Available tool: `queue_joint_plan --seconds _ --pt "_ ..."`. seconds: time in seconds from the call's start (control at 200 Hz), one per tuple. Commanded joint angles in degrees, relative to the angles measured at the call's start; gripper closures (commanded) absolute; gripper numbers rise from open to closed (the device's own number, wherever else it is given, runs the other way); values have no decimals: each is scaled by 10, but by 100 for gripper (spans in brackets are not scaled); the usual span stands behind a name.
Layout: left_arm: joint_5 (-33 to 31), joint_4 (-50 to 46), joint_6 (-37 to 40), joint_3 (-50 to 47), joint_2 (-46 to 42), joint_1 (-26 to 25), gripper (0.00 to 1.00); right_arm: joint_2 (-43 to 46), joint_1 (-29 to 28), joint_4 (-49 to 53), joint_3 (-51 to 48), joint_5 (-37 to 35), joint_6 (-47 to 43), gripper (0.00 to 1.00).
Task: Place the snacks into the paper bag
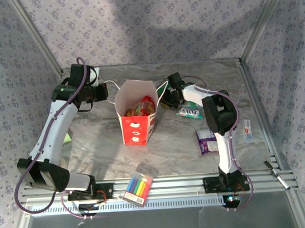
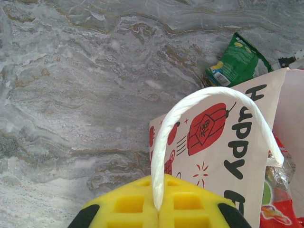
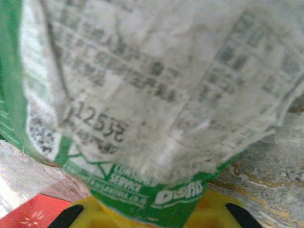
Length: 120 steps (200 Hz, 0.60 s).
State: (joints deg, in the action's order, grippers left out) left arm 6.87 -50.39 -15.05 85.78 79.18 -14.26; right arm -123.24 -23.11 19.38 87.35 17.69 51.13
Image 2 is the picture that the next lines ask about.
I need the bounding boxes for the dark green chips bag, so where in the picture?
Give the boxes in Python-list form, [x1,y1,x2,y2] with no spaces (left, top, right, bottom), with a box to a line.
[204,32,275,88]

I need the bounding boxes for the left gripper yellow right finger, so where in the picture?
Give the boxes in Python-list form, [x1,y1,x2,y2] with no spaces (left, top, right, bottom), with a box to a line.
[158,174,252,228]

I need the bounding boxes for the white red printed paper bag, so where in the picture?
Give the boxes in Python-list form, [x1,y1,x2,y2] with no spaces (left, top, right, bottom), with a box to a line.
[149,67,304,228]

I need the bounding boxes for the red fruit candy bag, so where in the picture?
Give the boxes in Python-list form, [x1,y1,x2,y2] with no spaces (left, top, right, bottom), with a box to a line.
[260,133,304,228]

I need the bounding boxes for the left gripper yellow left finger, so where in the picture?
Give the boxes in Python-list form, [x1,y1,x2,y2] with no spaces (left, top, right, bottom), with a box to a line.
[67,174,159,228]

